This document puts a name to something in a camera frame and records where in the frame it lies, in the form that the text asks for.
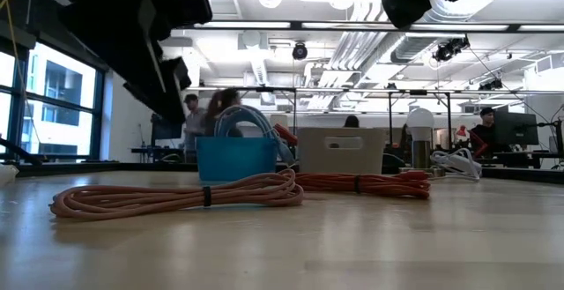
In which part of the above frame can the light blue cable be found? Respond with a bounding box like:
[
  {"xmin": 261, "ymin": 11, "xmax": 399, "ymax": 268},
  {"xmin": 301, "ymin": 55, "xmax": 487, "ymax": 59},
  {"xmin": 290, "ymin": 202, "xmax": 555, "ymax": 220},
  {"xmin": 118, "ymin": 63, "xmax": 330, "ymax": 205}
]
[{"xmin": 213, "ymin": 104, "xmax": 297, "ymax": 167}]

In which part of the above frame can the red cable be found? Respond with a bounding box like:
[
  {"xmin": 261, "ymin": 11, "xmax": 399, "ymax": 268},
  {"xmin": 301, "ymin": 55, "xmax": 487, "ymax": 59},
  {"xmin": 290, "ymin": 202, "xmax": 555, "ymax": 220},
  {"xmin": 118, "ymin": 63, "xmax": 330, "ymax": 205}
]
[
  {"xmin": 293, "ymin": 169, "xmax": 432, "ymax": 201},
  {"xmin": 272, "ymin": 123, "xmax": 300, "ymax": 147}
]

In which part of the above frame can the brown cable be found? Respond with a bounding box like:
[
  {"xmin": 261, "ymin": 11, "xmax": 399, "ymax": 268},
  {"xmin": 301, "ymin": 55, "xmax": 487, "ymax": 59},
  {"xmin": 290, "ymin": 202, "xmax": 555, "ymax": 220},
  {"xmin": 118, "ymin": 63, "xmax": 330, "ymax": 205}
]
[{"xmin": 48, "ymin": 168, "xmax": 305, "ymax": 220}]

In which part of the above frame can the white bulb brass lamp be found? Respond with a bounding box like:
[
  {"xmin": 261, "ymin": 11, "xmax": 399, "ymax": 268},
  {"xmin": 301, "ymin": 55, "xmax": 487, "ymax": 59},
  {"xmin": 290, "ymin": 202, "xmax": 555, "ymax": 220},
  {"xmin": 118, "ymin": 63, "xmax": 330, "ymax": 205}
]
[{"xmin": 398, "ymin": 107, "xmax": 446, "ymax": 177}]

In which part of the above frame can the black computer monitor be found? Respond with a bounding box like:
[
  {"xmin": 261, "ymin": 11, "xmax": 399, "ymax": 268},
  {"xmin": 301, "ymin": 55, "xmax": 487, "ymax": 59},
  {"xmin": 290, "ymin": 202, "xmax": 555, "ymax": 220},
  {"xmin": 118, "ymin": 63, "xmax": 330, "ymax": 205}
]
[
  {"xmin": 493, "ymin": 110, "xmax": 540, "ymax": 147},
  {"xmin": 150, "ymin": 112, "xmax": 185, "ymax": 148}
]

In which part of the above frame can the red desk lamp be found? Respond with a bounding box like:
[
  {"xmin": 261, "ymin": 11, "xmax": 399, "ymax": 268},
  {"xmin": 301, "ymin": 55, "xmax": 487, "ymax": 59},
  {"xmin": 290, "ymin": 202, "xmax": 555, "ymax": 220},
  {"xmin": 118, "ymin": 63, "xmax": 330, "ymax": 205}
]
[{"xmin": 455, "ymin": 124, "xmax": 489, "ymax": 158}]

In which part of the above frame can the large window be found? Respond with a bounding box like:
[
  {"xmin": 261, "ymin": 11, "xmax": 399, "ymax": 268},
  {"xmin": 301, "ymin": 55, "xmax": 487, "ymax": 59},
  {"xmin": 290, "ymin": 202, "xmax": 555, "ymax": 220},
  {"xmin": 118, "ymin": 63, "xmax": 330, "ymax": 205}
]
[{"xmin": 0, "ymin": 38, "xmax": 107, "ymax": 163}]

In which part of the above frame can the teal plastic bin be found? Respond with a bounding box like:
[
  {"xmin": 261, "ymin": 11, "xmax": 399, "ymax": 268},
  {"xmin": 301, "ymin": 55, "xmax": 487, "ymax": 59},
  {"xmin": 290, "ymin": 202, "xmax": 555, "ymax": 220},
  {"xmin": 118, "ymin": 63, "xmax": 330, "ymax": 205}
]
[{"xmin": 196, "ymin": 136, "xmax": 280, "ymax": 182}]

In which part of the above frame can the grey plastic bin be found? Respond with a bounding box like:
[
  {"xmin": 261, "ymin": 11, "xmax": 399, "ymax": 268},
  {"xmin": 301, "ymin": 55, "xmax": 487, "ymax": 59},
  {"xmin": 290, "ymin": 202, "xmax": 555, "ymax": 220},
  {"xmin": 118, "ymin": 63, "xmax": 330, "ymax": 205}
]
[{"xmin": 297, "ymin": 126, "xmax": 389, "ymax": 175}]

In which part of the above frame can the small white object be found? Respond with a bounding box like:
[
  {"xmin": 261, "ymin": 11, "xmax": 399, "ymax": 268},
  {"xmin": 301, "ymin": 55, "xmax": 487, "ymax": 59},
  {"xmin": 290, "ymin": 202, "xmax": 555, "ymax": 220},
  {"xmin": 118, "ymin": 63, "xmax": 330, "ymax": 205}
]
[{"xmin": 0, "ymin": 163, "xmax": 20, "ymax": 186}]

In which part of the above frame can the black ceiling camera cluster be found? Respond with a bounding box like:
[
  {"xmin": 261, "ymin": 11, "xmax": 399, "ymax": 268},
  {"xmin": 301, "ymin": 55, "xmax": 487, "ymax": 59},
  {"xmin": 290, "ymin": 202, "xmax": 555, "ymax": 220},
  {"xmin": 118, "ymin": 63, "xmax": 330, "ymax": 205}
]
[{"xmin": 431, "ymin": 35, "xmax": 471, "ymax": 63}]

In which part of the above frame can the black background rig frame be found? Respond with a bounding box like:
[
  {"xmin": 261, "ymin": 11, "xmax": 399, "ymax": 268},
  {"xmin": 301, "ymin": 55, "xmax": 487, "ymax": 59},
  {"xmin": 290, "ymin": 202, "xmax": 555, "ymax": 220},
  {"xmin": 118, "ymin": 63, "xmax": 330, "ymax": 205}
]
[{"xmin": 246, "ymin": 86, "xmax": 455, "ymax": 150}]

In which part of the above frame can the black overhead camera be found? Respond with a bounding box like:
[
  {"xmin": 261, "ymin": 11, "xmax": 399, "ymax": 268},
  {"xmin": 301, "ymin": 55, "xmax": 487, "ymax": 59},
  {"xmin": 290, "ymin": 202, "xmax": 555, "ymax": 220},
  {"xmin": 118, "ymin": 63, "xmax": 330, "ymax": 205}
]
[{"xmin": 291, "ymin": 41, "xmax": 309, "ymax": 62}]

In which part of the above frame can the white lamp cable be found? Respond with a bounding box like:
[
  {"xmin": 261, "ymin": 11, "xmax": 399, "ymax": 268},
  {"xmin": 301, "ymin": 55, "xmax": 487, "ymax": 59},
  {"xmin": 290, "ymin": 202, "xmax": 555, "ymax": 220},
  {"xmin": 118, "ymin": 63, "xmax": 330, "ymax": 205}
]
[{"xmin": 429, "ymin": 147, "xmax": 485, "ymax": 182}]

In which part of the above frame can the black aluminium table frame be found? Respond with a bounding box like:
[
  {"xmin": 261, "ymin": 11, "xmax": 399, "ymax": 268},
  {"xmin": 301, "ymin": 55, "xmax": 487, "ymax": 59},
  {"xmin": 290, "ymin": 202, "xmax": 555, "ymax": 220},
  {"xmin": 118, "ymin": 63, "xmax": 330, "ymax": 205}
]
[{"xmin": 0, "ymin": 136, "xmax": 564, "ymax": 185}]

